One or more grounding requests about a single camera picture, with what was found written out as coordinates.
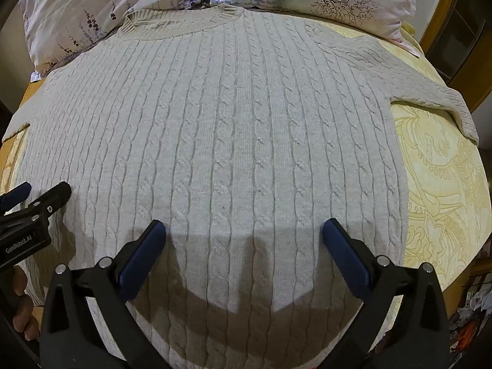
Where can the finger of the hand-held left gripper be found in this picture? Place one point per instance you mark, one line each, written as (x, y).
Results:
(53, 196)
(21, 190)

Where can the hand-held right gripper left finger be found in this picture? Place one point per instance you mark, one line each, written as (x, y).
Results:
(142, 257)

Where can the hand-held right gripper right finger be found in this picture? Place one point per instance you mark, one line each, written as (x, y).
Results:
(346, 253)

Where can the person's left hand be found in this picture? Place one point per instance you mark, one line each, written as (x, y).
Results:
(23, 303)

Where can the yellow patterned bed blanket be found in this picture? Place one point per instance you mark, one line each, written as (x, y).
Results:
(442, 161)

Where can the pile of assorted clutter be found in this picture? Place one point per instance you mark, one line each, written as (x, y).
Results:
(472, 315)

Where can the white pillow with purple flowers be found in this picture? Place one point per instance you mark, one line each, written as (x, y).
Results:
(77, 0)

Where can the wooden bed frame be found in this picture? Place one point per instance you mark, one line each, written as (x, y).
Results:
(446, 7)

